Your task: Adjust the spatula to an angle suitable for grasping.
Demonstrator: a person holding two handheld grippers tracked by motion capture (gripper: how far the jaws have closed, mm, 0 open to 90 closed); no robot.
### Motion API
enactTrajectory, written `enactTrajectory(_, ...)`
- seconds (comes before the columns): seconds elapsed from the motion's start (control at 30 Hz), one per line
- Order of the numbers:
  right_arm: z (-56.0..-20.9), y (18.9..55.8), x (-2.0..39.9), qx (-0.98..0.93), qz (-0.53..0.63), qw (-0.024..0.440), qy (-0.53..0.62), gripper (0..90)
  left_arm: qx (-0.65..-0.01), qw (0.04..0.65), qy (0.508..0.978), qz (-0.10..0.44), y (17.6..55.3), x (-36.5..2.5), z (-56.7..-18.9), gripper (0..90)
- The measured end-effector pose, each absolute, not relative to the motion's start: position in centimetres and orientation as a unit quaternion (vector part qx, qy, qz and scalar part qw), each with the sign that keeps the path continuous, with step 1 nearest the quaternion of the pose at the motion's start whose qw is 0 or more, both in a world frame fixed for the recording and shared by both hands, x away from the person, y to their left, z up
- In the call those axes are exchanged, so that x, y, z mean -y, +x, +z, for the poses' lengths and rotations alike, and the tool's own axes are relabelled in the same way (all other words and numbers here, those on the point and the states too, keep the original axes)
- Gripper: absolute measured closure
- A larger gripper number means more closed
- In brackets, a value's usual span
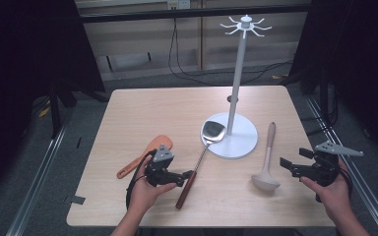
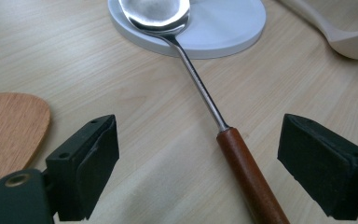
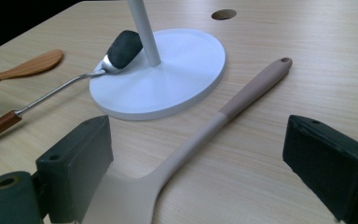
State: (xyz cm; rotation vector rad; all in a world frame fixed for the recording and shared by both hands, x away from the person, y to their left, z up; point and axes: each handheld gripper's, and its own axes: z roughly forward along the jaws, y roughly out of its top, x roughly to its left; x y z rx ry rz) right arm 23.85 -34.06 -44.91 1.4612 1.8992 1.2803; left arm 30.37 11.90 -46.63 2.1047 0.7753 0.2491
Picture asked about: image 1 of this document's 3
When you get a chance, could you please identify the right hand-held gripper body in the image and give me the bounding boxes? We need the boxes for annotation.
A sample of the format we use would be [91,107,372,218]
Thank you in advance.
[291,141,364,203]

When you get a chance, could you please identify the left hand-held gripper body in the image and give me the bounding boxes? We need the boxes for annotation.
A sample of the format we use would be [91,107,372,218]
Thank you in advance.
[144,145,180,189]

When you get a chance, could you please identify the beige ladle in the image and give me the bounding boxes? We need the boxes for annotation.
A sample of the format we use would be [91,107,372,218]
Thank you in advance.
[251,122,282,192]

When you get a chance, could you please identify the orange rice paddle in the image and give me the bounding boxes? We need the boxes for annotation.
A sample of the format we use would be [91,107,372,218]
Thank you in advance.
[116,135,174,180]

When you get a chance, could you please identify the metal spatula with brown handle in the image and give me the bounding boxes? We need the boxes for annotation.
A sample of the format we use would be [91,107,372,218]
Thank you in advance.
[175,120,226,210]

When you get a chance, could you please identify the white utensil stand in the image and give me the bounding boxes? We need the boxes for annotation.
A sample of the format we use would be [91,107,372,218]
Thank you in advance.
[200,14,273,160]

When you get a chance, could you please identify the person's left hand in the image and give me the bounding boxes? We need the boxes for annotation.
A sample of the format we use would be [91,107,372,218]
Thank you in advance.
[128,155,178,217]

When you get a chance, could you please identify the person's right hand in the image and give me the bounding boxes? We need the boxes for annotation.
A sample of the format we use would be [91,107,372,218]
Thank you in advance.
[299,159,353,221]

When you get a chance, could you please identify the grey tape piece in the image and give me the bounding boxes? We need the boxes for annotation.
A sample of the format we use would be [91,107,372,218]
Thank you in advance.
[63,195,87,206]

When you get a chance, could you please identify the black curtain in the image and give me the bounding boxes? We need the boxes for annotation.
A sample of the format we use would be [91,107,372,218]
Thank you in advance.
[288,0,378,165]
[0,0,106,207]

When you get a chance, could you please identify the black stand leg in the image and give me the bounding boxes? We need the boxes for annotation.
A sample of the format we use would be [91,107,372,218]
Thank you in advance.
[48,84,63,140]

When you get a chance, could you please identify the black horizontal bar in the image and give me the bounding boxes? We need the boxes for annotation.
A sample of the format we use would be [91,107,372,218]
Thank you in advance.
[78,3,311,24]

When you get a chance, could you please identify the white power outlet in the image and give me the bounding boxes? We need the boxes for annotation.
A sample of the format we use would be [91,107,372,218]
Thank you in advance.
[166,0,191,10]

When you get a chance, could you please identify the black floor cables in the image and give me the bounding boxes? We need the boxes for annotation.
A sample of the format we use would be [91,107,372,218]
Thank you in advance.
[299,109,340,137]

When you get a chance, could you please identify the metal floor rail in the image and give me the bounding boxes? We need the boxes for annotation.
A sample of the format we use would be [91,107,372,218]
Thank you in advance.
[304,94,378,236]
[5,124,68,236]

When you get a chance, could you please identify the black wall cable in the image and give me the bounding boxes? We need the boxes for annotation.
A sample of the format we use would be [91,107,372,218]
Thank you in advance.
[167,18,294,87]

